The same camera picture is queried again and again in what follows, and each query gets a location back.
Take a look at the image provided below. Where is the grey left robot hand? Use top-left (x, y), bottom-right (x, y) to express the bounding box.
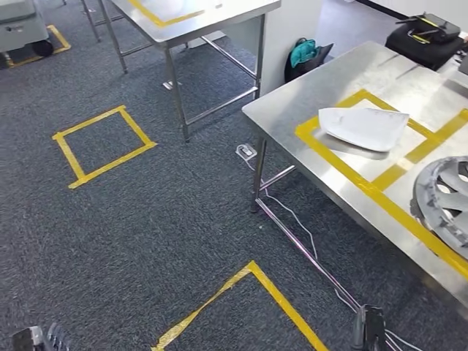
top-left (11, 322), bottom-right (71, 351)

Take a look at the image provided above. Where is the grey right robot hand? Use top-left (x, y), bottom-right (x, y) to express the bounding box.
top-left (352, 303), bottom-right (387, 351)

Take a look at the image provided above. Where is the white curved plastic part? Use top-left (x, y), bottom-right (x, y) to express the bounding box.
top-left (318, 106), bottom-right (410, 154)

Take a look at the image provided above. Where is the steel workbench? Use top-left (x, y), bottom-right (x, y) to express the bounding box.
top-left (242, 39), bottom-right (468, 323)

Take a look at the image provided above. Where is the yellow floor tape square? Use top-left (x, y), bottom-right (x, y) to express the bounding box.
top-left (151, 260), bottom-right (330, 351)
top-left (5, 24), bottom-right (71, 69)

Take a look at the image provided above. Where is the silver wheel hubcap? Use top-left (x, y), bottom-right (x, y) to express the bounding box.
top-left (409, 156), bottom-right (468, 261)

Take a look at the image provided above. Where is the floor socket plate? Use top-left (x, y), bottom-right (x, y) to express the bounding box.
top-left (236, 143), bottom-right (257, 162)

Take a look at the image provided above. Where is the black bag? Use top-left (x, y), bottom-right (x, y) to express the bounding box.
top-left (284, 37), bottom-right (334, 84)

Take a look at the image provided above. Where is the teal cloth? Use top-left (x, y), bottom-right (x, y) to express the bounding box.
top-left (290, 38), bottom-right (322, 69)

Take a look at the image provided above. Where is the grey wheeled machine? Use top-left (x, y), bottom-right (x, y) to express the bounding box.
top-left (0, 0), bottom-right (54, 59)

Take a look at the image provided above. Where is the white partition panel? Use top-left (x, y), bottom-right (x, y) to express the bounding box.
top-left (188, 0), bottom-right (325, 98)

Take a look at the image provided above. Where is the steel table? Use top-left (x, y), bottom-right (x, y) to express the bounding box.
top-left (79, 0), bottom-right (282, 145)

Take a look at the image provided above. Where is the white floor cable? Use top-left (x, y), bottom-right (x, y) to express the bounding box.
top-left (243, 154), bottom-right (425, 351)

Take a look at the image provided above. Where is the dark case with yellow strap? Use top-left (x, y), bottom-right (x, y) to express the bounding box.
top-left (385, 12), bottom-right (466, 72)

